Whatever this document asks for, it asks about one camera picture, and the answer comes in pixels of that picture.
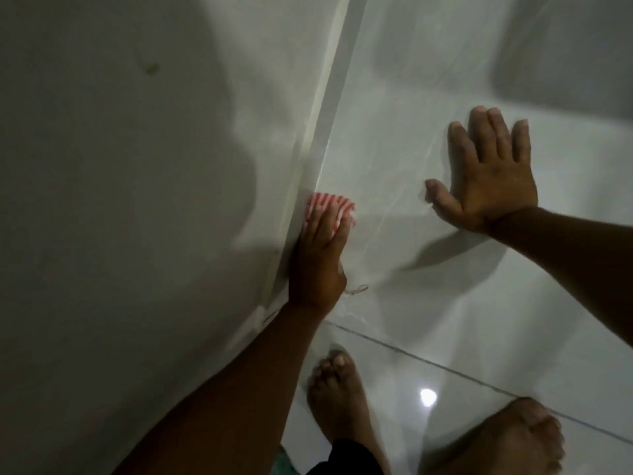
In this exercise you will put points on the person's left hand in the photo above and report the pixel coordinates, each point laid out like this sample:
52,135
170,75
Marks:
316,267

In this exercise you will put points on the person's right hand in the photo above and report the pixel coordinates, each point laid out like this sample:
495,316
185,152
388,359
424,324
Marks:
494,187

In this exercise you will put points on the person's right thumb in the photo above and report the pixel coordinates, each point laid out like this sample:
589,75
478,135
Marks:
441,193

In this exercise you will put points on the person's right middle finger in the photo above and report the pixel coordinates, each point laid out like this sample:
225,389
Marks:
480,131

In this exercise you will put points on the person's right little finger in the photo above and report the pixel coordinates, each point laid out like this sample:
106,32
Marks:
521,140

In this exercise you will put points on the person's left fingers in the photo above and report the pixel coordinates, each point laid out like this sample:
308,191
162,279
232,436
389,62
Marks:
326,223

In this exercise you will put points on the red white striped cloth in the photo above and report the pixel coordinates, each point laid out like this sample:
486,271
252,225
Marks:
326,201

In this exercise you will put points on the person's left forearm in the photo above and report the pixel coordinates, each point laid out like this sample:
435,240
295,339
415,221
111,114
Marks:
232,395

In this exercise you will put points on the person's right forearm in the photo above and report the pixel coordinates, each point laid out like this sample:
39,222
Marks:
578,262

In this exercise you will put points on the white baseboard strip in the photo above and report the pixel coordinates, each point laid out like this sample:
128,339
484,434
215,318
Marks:
321,133

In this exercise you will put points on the person's left foot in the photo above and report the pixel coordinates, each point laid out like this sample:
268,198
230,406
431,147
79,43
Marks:
341,400

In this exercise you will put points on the person's foot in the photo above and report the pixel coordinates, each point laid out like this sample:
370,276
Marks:
509,440
341,400

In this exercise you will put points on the black trouser leg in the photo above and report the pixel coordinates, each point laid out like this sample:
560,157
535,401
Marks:
346,460

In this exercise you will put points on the green garment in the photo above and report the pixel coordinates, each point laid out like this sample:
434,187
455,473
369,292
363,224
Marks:
287,462

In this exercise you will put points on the person's right foot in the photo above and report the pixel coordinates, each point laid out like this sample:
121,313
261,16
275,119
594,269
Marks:
509,440

